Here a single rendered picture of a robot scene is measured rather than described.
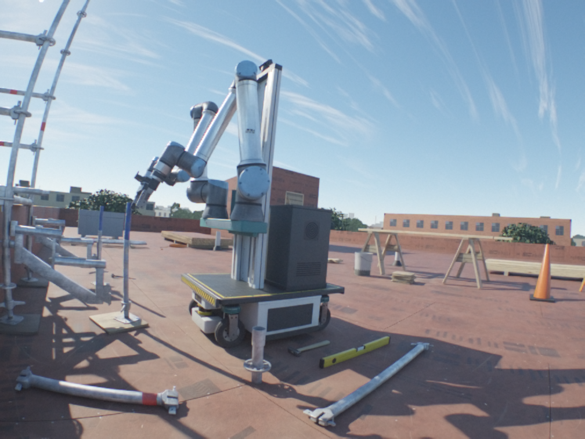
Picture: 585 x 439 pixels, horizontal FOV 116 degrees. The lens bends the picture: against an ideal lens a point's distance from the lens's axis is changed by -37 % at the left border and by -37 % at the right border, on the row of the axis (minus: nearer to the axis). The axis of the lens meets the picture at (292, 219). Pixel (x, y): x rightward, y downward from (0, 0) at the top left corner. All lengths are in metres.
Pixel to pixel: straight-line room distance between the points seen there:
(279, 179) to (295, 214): 9.44
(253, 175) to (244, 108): 0.35
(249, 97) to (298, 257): 0.96
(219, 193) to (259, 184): 0.65
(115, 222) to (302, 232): 6.54
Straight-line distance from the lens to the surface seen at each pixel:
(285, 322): 1.72
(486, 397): 1.50
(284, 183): 11.30
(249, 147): 1.41
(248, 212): 1.51
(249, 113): 1.47
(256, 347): 1.27
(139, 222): 13.50
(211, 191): 1.97
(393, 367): 1.52
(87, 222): 7.79
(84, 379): 1.39
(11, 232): 1.90
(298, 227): 1.74
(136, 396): 1.18
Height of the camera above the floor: 0.71
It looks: 1 degrees up
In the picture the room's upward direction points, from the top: 4 degrees clockwise
